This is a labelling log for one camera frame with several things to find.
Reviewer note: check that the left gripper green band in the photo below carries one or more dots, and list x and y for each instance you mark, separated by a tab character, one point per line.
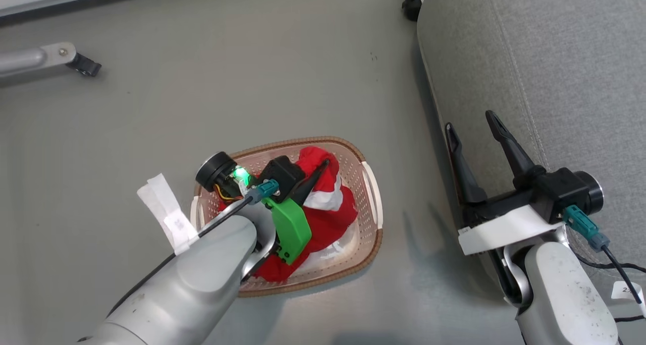
288	224

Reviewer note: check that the perforated plastic laundry basket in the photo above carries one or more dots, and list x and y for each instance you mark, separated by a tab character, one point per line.
353	171

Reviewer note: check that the grey fabric sofa seat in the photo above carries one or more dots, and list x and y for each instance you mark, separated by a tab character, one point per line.
555	57

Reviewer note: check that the black caster wheel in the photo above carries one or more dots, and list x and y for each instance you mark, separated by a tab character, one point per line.
412	7

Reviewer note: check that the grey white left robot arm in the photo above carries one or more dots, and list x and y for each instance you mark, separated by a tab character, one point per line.
202	274

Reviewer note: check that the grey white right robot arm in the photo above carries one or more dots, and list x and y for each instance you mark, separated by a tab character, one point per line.
565	294

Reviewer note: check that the black cylindrical wrist module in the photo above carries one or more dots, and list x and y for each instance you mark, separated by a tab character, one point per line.
591	192
214	171

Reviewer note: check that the grey metal stand leg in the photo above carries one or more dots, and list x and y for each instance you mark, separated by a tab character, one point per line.
30	60

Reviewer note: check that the black cylindrical right wrist module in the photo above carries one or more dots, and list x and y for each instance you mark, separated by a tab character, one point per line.
591	192

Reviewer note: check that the red and white clothing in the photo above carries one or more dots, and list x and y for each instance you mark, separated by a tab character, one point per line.
333	219

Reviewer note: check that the black foot of stand leg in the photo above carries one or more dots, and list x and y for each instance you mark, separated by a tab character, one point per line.
86	65

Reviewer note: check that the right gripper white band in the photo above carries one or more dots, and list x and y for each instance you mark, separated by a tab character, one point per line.
504	229

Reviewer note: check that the white tape tag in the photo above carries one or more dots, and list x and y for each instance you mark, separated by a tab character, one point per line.
169	209

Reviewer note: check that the white paper label tag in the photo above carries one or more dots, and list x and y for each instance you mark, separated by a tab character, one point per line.
626	289

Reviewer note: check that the black cylindrical left wrist module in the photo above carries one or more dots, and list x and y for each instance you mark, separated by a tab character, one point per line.
214	171

